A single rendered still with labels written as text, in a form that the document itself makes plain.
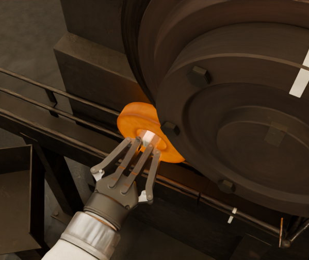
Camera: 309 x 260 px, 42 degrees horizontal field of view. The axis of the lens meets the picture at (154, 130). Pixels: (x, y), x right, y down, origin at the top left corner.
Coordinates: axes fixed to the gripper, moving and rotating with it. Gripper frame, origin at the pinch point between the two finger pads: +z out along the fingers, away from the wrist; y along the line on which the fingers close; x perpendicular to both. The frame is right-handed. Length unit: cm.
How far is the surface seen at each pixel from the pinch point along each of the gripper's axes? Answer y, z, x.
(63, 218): -36, -10, -83
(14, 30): -116, 63, -87
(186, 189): 9.2, -3.4, -13.2
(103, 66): -15.3, 7.4, 2.5
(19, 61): -101, 47, -86
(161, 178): 3.2, -3.3, -13.6
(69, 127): -26.1, 1.7, -22.1
